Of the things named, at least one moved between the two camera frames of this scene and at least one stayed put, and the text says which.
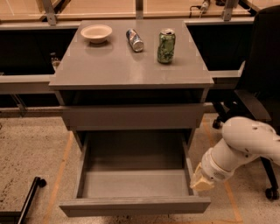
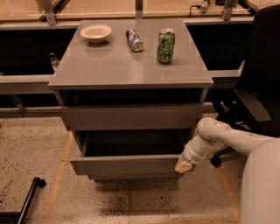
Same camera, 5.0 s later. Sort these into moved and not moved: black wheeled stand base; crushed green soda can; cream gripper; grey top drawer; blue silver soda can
Moved: cream gripper
Not moved: black wheeled stand base; blue silver soda can; crushed green soda can; grey top drawer
